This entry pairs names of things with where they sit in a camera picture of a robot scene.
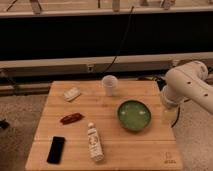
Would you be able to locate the black smartphone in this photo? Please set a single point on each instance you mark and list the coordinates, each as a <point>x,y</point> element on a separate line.
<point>56,150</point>

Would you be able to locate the red snack packet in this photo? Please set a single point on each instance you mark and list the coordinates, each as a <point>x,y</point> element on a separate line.
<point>71,118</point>

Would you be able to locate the white soap bar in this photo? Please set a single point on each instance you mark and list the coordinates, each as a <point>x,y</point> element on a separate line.
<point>72,93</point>

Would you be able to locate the dark object on floor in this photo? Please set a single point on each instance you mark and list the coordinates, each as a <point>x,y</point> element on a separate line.
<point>4,124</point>

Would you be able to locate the green ceramic bowl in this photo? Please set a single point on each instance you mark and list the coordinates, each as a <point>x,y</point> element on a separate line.
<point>133,115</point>

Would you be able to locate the wooden cutting board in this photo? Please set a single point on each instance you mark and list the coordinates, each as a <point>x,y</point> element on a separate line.
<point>152,149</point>

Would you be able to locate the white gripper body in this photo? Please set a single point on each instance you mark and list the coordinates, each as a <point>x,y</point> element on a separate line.
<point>169,115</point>

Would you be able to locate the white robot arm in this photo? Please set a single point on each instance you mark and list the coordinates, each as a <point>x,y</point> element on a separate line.
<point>185,81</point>

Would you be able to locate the white plastic bottle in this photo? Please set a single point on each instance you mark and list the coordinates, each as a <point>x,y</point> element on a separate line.
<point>95,147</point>

